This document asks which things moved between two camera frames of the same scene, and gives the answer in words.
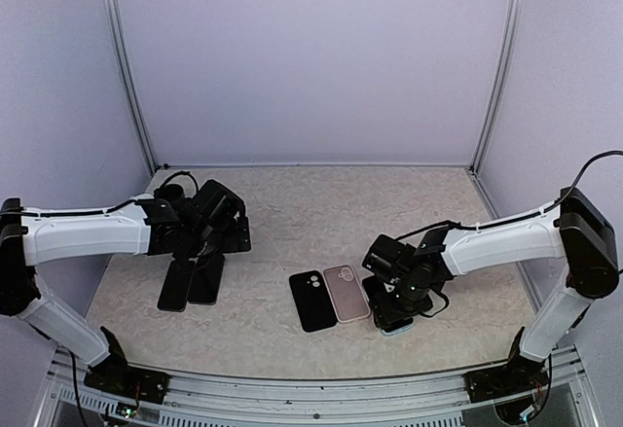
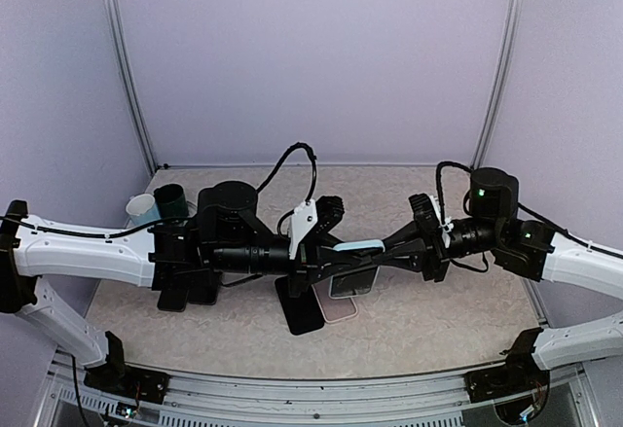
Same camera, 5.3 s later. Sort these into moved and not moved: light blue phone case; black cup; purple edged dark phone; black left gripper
Moved: black left gripper; light blue phone case
Not moved: black cup; purple edged dark phone
